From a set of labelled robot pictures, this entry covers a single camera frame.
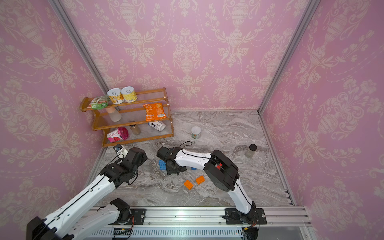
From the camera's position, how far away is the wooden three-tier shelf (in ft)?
2.85

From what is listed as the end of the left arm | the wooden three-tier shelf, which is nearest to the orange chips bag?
the wooden three-tier shelf

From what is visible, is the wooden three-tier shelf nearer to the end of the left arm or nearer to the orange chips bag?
the orange chips bag
